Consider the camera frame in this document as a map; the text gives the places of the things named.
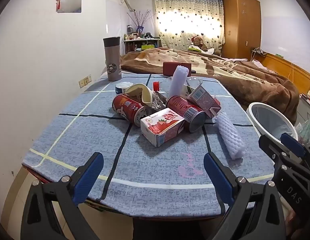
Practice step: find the white yogurt cup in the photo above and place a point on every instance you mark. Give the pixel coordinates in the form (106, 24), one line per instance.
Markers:
(122, 87)

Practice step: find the white foam net sleeve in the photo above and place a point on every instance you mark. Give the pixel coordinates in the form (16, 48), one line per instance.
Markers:
(178, 80)
(230, 137)

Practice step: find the power strip with chargers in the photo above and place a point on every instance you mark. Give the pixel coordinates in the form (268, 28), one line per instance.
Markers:
(258, 51)

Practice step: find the wooden wardrobe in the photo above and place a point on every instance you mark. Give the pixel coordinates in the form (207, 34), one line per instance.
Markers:
(240, 25)

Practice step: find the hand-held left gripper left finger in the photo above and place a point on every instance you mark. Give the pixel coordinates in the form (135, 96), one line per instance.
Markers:
(92, 170)

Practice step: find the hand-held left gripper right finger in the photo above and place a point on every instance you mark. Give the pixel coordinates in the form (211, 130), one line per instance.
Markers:
(217, 177)

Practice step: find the strawberry milk carton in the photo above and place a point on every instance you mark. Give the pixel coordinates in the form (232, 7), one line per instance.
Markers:
(160, 125)

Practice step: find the wall socket plate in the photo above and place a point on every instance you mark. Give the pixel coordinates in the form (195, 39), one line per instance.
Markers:
(84, 81)

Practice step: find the clear plastic bottle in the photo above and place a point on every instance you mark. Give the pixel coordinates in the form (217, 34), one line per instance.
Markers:
(156, 86)

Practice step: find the green flat box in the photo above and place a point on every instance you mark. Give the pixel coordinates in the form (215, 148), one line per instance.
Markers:
(195, 48)

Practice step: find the dark red box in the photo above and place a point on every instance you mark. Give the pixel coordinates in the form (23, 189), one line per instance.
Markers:
(170, 68)

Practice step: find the maroon milk carton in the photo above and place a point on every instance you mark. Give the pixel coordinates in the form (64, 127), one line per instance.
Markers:
(202, 98)

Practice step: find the vase of purple branches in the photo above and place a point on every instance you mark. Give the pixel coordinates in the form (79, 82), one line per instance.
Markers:
(140, 22)

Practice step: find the bed with brown blanket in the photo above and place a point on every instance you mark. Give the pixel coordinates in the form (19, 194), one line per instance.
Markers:
(257, 85)

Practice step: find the brown teddy bear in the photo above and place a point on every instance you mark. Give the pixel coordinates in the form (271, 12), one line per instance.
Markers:
(198, 42)

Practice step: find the grey nightstand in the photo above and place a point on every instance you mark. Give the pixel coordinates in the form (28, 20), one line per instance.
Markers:
(306, 107)

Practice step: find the crushed beige paper cup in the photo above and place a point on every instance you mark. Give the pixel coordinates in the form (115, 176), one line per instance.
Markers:
(142, 92)

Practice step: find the red milk can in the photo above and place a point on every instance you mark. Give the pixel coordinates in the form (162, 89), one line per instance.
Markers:
(181, 106)
(125, 106)

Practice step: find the white trash bin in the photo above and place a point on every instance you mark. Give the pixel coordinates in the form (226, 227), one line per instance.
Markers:
(255, 120)

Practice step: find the wooden headboard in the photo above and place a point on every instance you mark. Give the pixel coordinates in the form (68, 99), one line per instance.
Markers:
(282, 67)

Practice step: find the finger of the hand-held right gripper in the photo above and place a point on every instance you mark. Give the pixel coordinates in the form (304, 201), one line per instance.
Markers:
(267, 145)
(292, 143)

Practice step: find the green storage box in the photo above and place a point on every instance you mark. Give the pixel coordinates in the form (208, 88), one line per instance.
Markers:
(147, 47)

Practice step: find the hanging plastic bag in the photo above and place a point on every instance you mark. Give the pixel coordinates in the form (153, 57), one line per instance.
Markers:
(306, 130)

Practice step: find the heart print curtain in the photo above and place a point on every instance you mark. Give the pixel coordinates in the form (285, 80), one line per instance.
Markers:
(187, 10)

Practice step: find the cluttered wooden shelf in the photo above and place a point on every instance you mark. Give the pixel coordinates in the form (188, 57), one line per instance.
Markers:
(135, 45)

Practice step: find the grey thermos flask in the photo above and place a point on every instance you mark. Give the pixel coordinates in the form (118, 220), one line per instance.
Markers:
(112, 60)

